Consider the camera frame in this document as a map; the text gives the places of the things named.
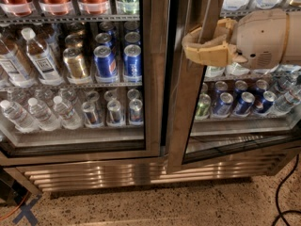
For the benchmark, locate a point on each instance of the water bottle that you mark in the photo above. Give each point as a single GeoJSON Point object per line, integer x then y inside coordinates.
{"type": "Point", "coordinates": [46, 118]}
{"type": "Point", "coordinates": [67, 113]}
{"type": "Point", "coordinates": [23, 121]}

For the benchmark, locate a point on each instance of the blue pepsi can lower left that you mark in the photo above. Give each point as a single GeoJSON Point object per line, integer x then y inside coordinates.
{"type": "Point", "coordinates": [222, 106]}

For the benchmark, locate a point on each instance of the small energy can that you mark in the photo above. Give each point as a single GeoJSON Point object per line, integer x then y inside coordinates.
{"type": "Point", "coordinates": [136, 111]}
{"type": "Point", "coordinates": [115, 113]}
{"type": "Point", "coordinates": [92, 117]}

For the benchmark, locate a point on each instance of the blue pepsi can lower right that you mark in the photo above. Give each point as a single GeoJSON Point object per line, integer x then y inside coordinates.
{"type": "Point", "coordinates": [244, 103]}

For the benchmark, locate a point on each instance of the small energy can right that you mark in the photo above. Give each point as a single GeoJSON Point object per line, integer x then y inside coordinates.
{"type": "Point", "coordinates": [136, 111]}

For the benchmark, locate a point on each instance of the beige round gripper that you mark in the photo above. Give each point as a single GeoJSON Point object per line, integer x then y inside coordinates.
{"type": "Point", "coordinates": [260, 40]}

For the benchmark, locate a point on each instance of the fridge glass door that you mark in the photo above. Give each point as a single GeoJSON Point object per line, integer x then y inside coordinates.
{"type": "Point", "coordinates": [147, 29]}
{"type": "Point", "coordinates": [273, 120]}

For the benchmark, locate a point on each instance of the water bottle middle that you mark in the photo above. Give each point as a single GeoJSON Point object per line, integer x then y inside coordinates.
{"type": "Point", "coordinates": [46, 118]}

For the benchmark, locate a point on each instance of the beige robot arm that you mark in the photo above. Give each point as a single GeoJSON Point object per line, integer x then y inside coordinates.
{"type": "Point", "coordinates": [292, 48]}

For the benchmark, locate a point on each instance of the steel fridge bottom grille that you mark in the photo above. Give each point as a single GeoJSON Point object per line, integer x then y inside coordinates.
{"type": "Point", "coordinates": [96, 174]}

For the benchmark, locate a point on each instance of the water bottle left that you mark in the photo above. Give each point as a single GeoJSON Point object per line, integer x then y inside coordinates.
{"type": "Point", "coordinates": [23, 121]}

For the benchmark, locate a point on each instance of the small energy can left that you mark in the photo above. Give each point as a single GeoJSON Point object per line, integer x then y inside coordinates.
{"type": "Point", "coordinates": [92, 117]}

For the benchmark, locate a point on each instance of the water bottle right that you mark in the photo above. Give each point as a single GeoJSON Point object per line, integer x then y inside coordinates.
{"type": "Point", "coordinates": [67, 113]}

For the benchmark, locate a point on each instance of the tea bottle far left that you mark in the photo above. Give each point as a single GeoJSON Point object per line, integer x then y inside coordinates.
{"type": "Point", "coordinates": [16, 64]}

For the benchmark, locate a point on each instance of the gold soda can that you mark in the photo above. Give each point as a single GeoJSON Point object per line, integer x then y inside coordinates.
{"type": "Point", "coordinates": [78, 69]}

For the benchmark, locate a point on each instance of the blue pepsi can front left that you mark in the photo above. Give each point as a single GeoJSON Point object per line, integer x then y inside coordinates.
{"type": "Point", "coordinates": [105, 63]}

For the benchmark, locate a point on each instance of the blue pepsi can front right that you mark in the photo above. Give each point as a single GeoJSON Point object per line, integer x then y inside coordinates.
{"type": "Point", "coordinates": [132, 63]}

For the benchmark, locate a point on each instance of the blue pepsi can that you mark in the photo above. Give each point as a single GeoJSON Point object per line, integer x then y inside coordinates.
{"type": "Point", "coordinates": [105, 63]}
{"type": "Point", "coordinates": [222, 106]}
{"type": "Point", "coordinates": [244, 103]}
{"type": "Point", "coordinates": [132, 63]}

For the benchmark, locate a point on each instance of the tea bottle white cap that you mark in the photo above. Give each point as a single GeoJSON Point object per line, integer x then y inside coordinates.
{"type": "Point", "coordinates": [43, 58]}

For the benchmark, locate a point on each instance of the small energy can middle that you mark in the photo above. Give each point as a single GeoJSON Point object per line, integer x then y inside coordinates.
{"type": "Point", "coordinates": [115, 113]}

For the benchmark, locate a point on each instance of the green soda can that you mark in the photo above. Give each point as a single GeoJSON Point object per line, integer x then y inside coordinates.
{"type": "Point", "coordinates": [203, 107]}

